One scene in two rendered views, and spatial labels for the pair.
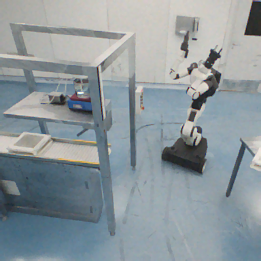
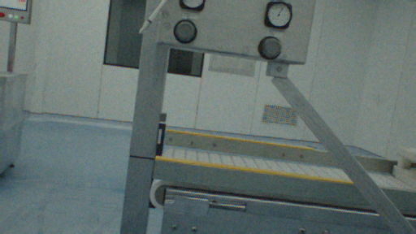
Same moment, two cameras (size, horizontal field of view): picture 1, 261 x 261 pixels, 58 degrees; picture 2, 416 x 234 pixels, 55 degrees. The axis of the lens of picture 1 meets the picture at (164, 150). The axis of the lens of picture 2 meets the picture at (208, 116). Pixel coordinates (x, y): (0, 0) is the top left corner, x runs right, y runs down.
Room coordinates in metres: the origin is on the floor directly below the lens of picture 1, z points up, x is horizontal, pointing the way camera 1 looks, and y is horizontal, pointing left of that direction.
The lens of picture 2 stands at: (2.27, 0.47, 1.00)
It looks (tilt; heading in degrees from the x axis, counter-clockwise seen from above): 7 degrees down; 173
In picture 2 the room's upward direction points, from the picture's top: 8 degrees clockwise
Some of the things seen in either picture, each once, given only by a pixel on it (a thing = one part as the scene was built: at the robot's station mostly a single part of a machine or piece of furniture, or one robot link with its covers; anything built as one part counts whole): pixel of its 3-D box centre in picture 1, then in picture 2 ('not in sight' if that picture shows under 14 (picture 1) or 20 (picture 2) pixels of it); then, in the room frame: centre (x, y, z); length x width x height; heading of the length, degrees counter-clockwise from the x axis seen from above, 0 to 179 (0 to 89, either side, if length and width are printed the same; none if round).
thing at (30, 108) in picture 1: (61, 108); not in sight; (1.51, 0.77, 1.24); 0.62 x 0.38 x 0.04; 87
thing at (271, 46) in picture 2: not in sight; (271, 44); (1.71, 0.61, 1.05); 0.03 x 0.03 x 0.04; 87
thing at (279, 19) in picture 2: not in sight; (278, 15); (1.70, 0.62, 1.09); 0.04 x 0.01 x 0.04; 87
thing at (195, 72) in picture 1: (204, 82); not in sight; (2.74, -0.41, 1.08); 0.34 x 0.30 x 0.36; 22
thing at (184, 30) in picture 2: not in sight; (185, 27); (1.70, 0.49, 1.05); 0.03 x 0.02 x 0.04; 87
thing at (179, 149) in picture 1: (190, 145); not in sight; (2.69, -0.36, 0.19); 0.64 x 0.52 x 0.33; 158
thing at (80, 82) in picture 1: (83, 81); not in sight; (1.55, 0.59, 1.44); 0.15 x 0.15 x 0.19
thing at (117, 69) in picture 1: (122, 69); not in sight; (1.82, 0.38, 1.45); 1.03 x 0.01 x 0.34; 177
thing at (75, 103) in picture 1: (87, 99); not in sight; (1.55, 0.59, 1.30); 0.21 x 0.20 x 0.09; 177
